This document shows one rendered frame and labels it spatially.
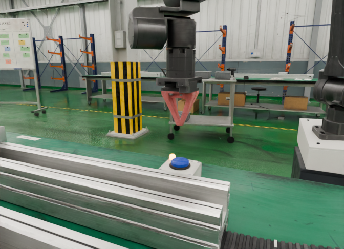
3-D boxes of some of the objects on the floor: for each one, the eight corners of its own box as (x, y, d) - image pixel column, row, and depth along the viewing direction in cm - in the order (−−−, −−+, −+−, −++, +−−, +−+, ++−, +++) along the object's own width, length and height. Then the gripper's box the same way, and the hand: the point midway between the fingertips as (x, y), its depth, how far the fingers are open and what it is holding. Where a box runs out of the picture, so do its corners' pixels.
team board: (-35, 116, 491) (-55, 16, 446) (-15, 111, 539) (-31, 21, 495) (36, 117, 484) (22, 16, 439) (49, 112, 532) (38, 20, 488)
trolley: (232, 132, 374) (235, 67, 351) (234, 143, 321) (239, 68, 298) (168, 129, 393) (168, 67, 370) (160, 139, 340) (160, 68, 317)
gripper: (189, 46, 40) (187, 133, 43) (204, 49, 49) (201, 121, 53) (153, 46, 42) (154, 129, 46) (174, 50, 52) (173, 119, 55)
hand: (179, 121), depth 49 cm, fingers closed
